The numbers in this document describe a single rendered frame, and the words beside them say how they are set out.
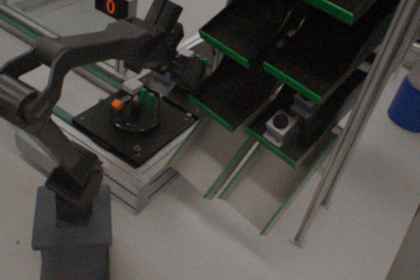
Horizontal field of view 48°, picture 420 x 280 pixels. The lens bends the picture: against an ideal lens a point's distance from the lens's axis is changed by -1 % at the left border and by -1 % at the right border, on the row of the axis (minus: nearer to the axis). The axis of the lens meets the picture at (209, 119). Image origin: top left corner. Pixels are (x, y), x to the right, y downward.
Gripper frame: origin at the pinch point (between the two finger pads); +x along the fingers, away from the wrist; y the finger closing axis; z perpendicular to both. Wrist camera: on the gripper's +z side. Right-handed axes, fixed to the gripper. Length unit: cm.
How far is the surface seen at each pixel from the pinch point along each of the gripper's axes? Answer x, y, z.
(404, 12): -16.8, -40.0, 22.9
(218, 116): -2.5, -15.5, -5.9
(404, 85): 70, -57, 29
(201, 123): 11.0, -10.0, -9.1
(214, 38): -8.4, -9.4, 7.9
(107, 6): 20.4, 29.2, 9.1
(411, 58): 108, -60, 48
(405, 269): 74, -83, -28
